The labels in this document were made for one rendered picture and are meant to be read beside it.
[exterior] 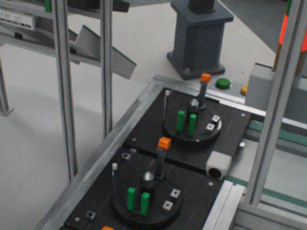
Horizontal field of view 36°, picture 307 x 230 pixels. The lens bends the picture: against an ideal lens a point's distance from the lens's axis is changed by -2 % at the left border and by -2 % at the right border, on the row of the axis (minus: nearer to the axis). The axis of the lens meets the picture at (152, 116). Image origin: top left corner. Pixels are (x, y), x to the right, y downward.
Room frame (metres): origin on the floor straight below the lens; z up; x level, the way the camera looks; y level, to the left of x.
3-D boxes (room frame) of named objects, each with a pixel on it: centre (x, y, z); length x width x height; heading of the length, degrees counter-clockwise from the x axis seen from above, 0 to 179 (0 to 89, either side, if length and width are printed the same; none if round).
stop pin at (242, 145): (0.83, -0.21, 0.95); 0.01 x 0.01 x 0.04; 69
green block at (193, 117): (0.83, -0.09, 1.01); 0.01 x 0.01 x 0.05; 69
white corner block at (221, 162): (0.75, -0.15, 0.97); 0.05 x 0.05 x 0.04; 69
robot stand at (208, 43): (1.32, -0.13, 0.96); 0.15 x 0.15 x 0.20; 23
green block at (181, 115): (0.84, -0.06, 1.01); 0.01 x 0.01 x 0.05; 69
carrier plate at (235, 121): (0.88, -0.09, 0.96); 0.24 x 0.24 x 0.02; 69
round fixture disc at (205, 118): (0.88, -0.09, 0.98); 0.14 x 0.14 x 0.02
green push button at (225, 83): (1.07, -0.18, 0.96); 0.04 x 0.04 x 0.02
